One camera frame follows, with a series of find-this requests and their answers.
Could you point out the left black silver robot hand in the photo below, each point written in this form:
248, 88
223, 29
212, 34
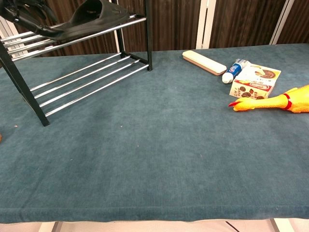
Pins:
24, 20

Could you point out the black sandal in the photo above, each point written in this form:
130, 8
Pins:
96, 14

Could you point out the black chrome shoe rack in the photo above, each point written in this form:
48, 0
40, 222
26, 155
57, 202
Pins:
148, 36

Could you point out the cream oblong case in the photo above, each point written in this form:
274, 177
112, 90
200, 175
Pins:
205, 62

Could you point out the blue table cloth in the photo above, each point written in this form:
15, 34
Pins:
157, 157

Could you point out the brown slatted partition screen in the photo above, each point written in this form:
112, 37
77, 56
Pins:
229, 21

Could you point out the blue white toothpaste tube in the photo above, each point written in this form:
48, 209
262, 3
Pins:
231, 71

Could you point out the cookie box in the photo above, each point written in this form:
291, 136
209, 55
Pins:
253, 84

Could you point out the yellow rubber chicken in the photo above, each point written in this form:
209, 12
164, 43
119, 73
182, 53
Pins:
265, 102

